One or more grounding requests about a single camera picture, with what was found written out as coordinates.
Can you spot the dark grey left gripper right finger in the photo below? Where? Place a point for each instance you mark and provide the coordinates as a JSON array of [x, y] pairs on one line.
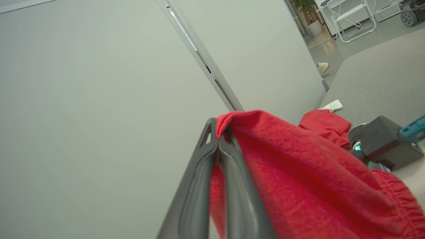
[[240, 199]]

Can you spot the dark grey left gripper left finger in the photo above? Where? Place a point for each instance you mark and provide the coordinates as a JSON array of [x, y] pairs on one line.
[[191, 192]]

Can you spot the red garment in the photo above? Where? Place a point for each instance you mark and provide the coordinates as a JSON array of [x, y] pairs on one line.
[[315, 186]]

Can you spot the dark wheeled robot base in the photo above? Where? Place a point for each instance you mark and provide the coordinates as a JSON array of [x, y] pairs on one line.
[[413, 12]]

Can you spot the grey fabric sofa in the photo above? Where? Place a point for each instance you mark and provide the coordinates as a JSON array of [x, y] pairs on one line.
[[375, 79]]

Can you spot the cream shoe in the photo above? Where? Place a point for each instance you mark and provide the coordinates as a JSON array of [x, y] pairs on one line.
[[323, 68]]

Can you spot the green plant in white pot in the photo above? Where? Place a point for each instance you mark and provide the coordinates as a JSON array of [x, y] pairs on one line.
[[308, 15]]

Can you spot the white perforated box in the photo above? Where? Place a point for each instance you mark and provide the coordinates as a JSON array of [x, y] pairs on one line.
[[386, 10]]

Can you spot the white folding frame chair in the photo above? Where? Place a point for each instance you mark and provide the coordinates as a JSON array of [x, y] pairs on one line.
[[352, 18]]

